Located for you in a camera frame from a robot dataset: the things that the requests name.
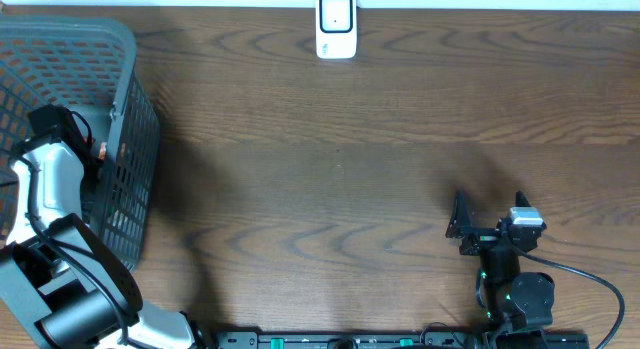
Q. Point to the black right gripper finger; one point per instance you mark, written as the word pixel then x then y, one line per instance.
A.
pixel 521 200
pixel 460 224

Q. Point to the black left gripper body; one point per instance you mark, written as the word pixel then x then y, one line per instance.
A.
pixel 87 157

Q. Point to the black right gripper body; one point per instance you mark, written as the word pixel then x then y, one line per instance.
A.
pixel 481 238

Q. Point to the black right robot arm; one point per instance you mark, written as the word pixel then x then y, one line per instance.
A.
pixel 518 303

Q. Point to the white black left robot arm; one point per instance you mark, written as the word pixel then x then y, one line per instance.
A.
pixel 64 286

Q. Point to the white barcode scanner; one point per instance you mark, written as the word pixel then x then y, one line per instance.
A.
pixel 336 29

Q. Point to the grey plastic basket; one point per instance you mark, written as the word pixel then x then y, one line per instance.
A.
pixel 88 67

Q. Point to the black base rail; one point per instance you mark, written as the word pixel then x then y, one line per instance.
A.
pixel 432 339

